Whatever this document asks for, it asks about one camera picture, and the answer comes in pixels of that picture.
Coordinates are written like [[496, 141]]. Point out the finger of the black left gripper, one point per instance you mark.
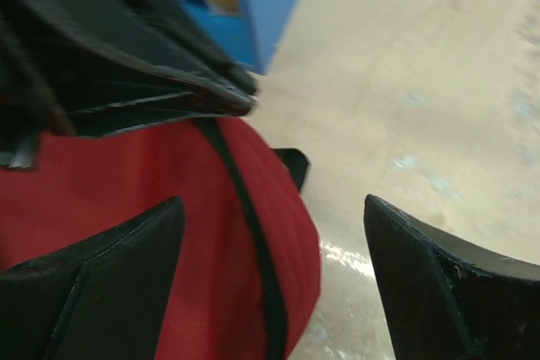
[[152, 36], [114, 119]]

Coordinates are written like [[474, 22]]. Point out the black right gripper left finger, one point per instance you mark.
[[104, 297]]

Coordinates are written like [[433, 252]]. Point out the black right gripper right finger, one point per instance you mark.
[[446, 298]]

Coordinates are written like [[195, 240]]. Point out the red backpack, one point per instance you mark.
[[249, 272]]

